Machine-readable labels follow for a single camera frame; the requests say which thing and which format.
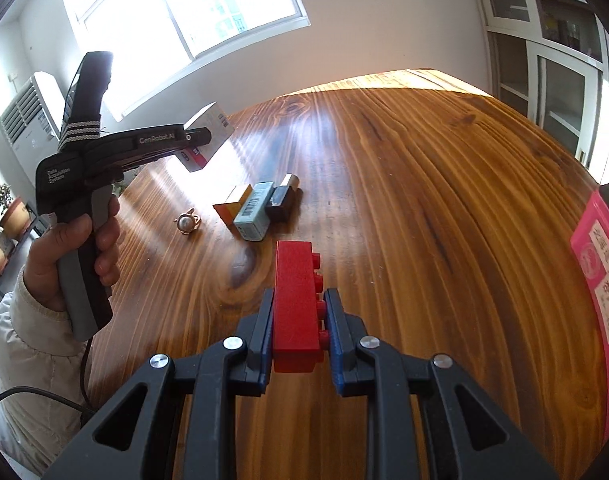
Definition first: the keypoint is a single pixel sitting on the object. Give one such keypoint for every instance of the pink biscuit tin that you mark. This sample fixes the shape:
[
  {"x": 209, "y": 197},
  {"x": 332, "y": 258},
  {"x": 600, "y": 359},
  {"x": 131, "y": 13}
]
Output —
[{"x": 599, "y": 270}]

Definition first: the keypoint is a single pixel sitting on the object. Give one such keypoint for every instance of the white glass door cabinet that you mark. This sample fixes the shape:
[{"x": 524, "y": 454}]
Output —
[{"x": 531, "y": 80}]

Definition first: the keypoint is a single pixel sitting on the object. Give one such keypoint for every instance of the person's left hand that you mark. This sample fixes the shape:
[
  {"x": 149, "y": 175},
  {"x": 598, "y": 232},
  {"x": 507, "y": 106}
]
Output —
[{"x": 42, "y": 270}]

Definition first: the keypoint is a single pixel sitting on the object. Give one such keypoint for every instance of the window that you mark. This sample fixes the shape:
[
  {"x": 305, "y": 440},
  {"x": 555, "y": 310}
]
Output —
[{"x": 209, "y": 0}]

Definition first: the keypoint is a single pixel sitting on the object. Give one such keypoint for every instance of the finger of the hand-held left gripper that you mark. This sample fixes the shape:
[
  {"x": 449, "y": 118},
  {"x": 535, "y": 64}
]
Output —
[{"x": 197, "y": 137}]

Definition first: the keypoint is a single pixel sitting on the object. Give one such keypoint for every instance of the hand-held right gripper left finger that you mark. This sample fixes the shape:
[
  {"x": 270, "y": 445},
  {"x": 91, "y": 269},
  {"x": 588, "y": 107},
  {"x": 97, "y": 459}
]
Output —
[{"x": 259, "y": 350}]

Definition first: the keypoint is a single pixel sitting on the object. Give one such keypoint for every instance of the white air conditioner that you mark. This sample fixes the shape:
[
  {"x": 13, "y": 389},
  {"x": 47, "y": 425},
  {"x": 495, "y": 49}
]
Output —
[{"x": 24, "y": 120}]

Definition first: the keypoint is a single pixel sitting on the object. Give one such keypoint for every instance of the orange small box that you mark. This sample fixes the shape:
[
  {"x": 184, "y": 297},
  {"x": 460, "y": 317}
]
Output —
[{"x": 227, "y": 207}]

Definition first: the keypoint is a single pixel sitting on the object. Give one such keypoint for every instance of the grey barcode box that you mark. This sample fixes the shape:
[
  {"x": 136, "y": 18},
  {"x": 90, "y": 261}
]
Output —
[{"x": 254, "y": 210}]

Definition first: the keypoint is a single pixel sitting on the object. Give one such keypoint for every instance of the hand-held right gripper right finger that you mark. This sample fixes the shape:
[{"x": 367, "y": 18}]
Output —
[{"x": 342, "y": 355}]

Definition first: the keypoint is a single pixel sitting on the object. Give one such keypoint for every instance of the red building block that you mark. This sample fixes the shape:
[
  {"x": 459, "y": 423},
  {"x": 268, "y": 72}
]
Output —
[{"x": 294, "y": 300}]

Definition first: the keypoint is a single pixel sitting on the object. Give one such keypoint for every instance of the white red cardboard box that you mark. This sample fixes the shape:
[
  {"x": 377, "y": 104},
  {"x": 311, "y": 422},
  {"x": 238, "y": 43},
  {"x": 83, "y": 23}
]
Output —
[{"x": 212, "y": 125}]

